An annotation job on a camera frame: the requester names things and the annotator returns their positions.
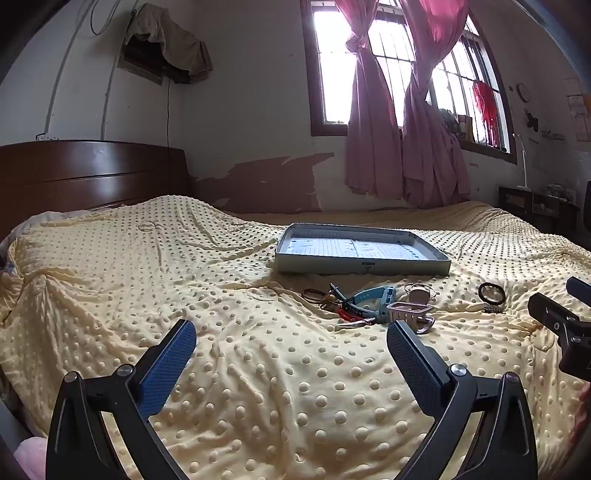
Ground grey shallow cardboard box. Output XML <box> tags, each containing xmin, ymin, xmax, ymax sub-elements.
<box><xmin>274</xmin><ymin>223</ymin><xmax>452</xmax><ymax>276</ymax></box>

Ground blue watch strap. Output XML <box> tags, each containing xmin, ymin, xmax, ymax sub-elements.
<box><xmin>342</xmin><ymin>286</ymin><xmax>398</xmax><ymax>324</ymax></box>

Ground yellow dotted blanket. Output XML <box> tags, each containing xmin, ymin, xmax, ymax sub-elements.
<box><xmin>0</xmin><ymin>194</ymin><xmax>591</xmax><ymax>480</ymax></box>

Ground barred window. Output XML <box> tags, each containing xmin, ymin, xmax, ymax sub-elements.
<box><xmin>300</xmin><ymin>0</ymin><xmax>518</xmax><ymax>164</ymax></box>

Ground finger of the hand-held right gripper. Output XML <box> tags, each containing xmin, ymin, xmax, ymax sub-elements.
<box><xmin>567</xmin><ymin>277</ymin><xmax>591</xmax><ymax>302</ymax></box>
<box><xmin>527</xmin><ymin>292</ymin><xmax>591</xmax><ymax>381</ymax></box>

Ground dark keychain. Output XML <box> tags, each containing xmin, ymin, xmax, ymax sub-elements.
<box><xmin>323</xmin><ymin>284</ymin><xmax>352</xmax><ymax>310</ymax></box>

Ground red cord charm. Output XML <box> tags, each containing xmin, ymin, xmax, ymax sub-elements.
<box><xmin>336</xmin><ymin>305</ymin><xmax>370</xmax><ymax>329</ymax></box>

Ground white desk lamp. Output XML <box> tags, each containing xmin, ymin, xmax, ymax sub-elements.
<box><xmin>513</xmin><ymin>134</ymin><xmax>532</xmax><ymax>191</ymax></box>

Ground brown hanging clothes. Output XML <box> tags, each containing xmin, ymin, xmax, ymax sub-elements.
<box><xmin>122</xmin><ymin>2</ymin><xmax>214</xmax><ymax>86</ymax></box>

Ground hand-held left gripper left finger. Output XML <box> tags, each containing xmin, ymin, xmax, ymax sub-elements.
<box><xmin>46</xmin><ymin>318</ymin><xmax>198</xmax><ymax>480</ymax></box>

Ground black bangle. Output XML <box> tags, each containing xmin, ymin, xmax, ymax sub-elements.
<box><xmin>478</xmin><ymin>282</ymin><xmax>505</xmax><ymax>305</ymax></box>

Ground dark wooden desk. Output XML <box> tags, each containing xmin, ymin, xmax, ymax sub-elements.
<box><xmin>498</xmin><ymin>185</ymin><xmax>580</xmax><ymax>232</ymax></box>

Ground dark wooden headboard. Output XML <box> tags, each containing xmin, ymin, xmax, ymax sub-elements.
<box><xmin>0</xmin><ymin>141</ymin><xmax>192</xmax><ymax>241</ymax></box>

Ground pink plush item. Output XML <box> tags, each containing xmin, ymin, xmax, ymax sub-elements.
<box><xmin>14</xmin><ymin>436</ymin><xmax>49</xmax><ymax>480</ymax></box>

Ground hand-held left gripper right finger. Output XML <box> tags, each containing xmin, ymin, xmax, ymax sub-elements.
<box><xmin>387</xmin><ymin>320</ymin><xmax>539</xmax><ymax>480</ymax></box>

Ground wall paper sheets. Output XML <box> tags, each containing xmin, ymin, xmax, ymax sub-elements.
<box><xmin>566</xmin><ymin>78</ymin><xmax>591</xmax><ymax>139</ymax></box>

